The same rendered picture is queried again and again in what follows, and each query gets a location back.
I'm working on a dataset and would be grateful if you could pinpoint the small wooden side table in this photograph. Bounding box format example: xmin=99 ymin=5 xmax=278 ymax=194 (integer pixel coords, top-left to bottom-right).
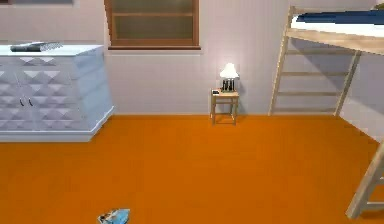
xmin=210 ymin=88 xmax=240 ymax=127

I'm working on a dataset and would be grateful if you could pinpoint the white shade table lamp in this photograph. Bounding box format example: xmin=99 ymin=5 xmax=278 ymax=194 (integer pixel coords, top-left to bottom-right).
xmin=219 ymin=62 xmax=240 ymax=93

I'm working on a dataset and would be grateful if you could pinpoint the brown framed window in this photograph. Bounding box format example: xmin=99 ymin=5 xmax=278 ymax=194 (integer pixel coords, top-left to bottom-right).
xmin=104 ymin=0 xmax=202 ymax=51

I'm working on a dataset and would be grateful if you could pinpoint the blue cloth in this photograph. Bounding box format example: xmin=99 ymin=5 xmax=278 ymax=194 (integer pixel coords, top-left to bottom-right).
xmin=97 ymin=208 xmax=131 ymax=224

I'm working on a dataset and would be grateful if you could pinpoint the white faceted cupboard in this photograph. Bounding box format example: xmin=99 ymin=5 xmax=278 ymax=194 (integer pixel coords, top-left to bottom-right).
xmin=0 ymin=44 xmax=115 ymax=143

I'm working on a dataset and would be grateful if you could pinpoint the wooden loft bed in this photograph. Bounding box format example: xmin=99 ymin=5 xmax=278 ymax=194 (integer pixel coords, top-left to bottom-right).
xmin=268 ymin=1 xmax=384 ymax=221

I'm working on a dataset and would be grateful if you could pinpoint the grey laptop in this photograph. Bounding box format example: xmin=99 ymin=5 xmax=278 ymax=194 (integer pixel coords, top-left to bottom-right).
xmin=9 ymin=41 xmax=64 ymax=53

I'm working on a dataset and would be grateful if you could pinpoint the framed wall picture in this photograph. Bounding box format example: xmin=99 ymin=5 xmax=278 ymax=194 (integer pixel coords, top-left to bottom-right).
xmin=0 ymin=0 xmax=74 ymax=6

